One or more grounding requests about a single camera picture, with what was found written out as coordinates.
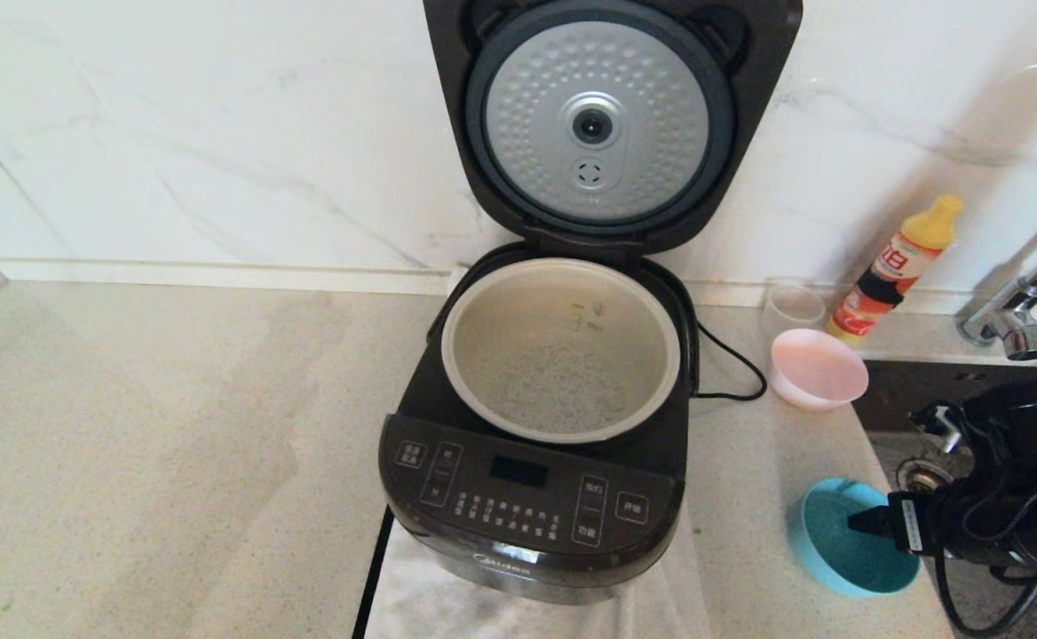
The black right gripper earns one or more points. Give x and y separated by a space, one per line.
1025 444

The teal plastic bowl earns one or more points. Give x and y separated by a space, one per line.
838 550

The pink plastic bowl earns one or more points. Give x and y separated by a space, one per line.
820 368

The white raw rice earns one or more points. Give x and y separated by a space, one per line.
563 399

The black rice cooker lid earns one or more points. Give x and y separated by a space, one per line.
465 106

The black rice cooker base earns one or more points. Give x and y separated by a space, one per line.
527 524

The grey inner pot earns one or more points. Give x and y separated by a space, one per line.
501 328

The metal sink drain strainer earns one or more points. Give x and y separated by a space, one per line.
922 475

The clear plastic measuring cup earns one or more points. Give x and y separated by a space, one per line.
789 306

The chrome faucet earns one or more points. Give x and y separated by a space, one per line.
1016 324

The yellow capped detergent bottle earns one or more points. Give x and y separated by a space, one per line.
882 275

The white translucent mat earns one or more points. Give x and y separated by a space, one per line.
412 608

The black strip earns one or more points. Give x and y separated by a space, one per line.
375 577

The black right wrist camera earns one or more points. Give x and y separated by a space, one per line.
940 422

